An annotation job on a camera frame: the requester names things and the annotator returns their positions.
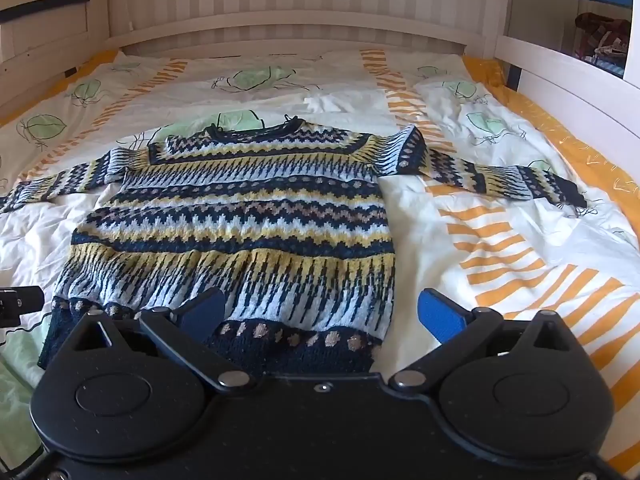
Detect patterned knit sweater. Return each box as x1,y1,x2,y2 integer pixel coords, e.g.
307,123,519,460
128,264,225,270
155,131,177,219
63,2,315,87
0,117,598,376

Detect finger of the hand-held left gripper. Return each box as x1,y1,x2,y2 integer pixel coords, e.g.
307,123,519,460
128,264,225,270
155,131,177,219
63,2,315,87
0,286,44,327

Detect white leaf-print duvet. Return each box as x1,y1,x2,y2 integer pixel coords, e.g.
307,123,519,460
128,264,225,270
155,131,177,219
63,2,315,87
0,47,640,480

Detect pile of dark red clothes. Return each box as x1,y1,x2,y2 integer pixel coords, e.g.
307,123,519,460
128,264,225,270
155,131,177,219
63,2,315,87
574,12,632,78

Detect white wooden bed frame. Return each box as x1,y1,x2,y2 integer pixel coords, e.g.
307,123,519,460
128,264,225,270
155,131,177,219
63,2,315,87
0,0,640,171

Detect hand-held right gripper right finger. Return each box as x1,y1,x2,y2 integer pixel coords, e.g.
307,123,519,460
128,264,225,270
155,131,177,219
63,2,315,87
389,287,582,393

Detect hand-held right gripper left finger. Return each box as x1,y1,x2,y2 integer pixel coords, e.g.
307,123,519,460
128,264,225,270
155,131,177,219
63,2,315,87
67,287,252,393

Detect yellow bed sheet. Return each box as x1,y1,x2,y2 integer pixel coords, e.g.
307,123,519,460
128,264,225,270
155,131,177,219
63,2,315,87
0,50,640,243

